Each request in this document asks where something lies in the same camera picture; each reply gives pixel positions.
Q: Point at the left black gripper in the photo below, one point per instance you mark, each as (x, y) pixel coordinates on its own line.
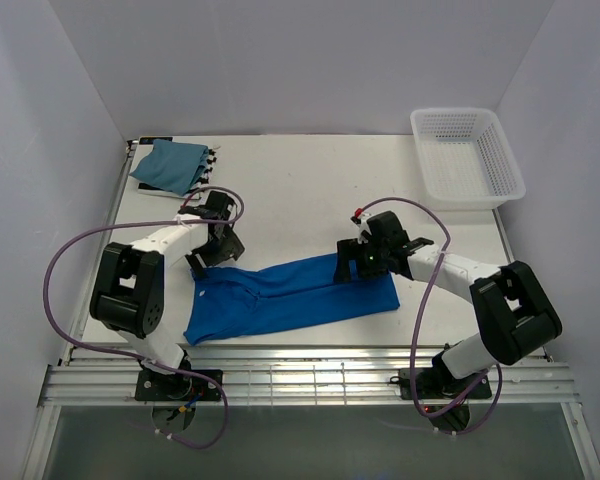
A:
(230, 248)

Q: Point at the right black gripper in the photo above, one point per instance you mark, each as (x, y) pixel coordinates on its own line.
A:
(348, 250)

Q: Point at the royal blue tank top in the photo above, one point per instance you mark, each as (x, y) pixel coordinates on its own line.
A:
(230, 302)

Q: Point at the black white striped tank top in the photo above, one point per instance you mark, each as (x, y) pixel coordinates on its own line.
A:
(203, 176)

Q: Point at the light blue tank top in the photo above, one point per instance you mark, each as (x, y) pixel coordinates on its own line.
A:
(170, 166)

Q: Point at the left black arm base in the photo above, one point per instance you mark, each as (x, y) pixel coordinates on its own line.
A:
(152, 386)

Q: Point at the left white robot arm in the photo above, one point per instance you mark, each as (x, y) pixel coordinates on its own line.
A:
(129, 291)

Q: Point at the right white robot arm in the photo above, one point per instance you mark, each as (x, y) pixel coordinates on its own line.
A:
(514, 314)

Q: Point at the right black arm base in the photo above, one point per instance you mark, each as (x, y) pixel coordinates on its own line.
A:
(430, 385)

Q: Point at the white plastic basket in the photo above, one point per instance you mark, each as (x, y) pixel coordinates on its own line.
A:
(465, 159)

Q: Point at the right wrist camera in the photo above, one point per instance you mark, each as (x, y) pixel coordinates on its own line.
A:
(383, 236)

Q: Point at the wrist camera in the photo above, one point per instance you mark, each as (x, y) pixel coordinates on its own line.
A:
(217, 206)
(383, 236)

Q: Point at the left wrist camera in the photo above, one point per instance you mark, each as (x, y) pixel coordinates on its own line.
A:
(217, 206)

